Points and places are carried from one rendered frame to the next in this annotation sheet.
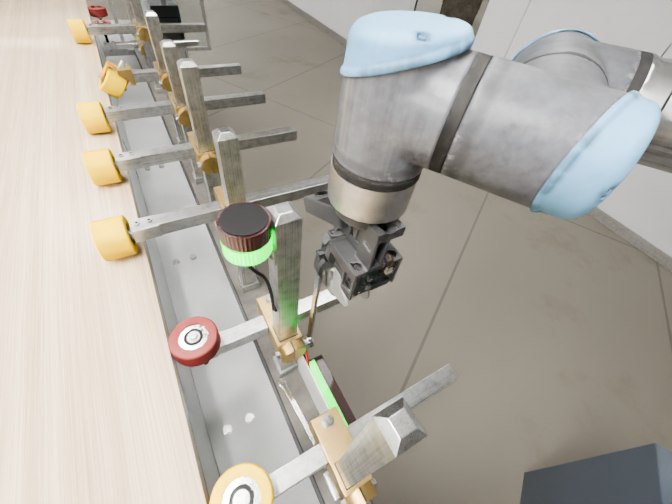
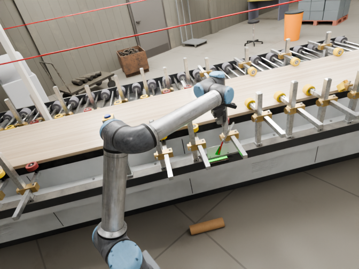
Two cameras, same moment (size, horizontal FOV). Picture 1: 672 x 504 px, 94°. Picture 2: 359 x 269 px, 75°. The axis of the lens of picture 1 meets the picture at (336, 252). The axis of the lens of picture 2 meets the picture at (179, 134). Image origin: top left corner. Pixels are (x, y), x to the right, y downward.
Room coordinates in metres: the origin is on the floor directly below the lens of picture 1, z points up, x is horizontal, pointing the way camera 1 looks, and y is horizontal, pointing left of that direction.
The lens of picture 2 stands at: (0.76, -1.28, 1.88)
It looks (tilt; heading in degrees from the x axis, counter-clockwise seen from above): 34 degrees down; 123
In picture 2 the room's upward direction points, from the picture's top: 11 degrees counter-clockwise
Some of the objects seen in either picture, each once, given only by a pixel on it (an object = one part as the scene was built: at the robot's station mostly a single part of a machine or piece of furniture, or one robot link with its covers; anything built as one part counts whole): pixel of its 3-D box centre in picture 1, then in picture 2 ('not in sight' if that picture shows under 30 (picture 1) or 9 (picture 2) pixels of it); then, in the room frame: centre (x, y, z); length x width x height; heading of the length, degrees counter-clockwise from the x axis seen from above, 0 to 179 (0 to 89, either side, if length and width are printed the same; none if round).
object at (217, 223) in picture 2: not in sight; (207, 226); (0.14, -0.20, 0.04); 0.30 x 0.08 x 0.08; 37
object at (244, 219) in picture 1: (252, 275); not in sight; (0.25, 0.11, 1.07); 0.06 x 0.06 x 0.22; 37
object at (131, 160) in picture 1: (208, 146); (297, 109); (0.72, 0.38, 0.95); 0.50 x 0.04 x 0.04; 127
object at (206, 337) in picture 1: (199, 349); not in sight; (0.22, 0.21, 0.85); 0.08 x 0.08 x 0.11
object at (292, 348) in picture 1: (279, 327); (228, 135); (0.29, 0.09, 0.84); 0.13 x 0.06 x 0.05; 37
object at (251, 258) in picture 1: (247, 241); not in sight; (0.25, 0.11, 1.14); 0.06 x 0.06 x 0.02
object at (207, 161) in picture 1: (204, 151); (294, 109); (0.69, 0.38, 0.94); 0.13 x 0.06 x 0.05; 37
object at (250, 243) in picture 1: (245, 226); not in sight; (0.25, 0.11, 1.17); 0.06 x 0.06 x 0.02
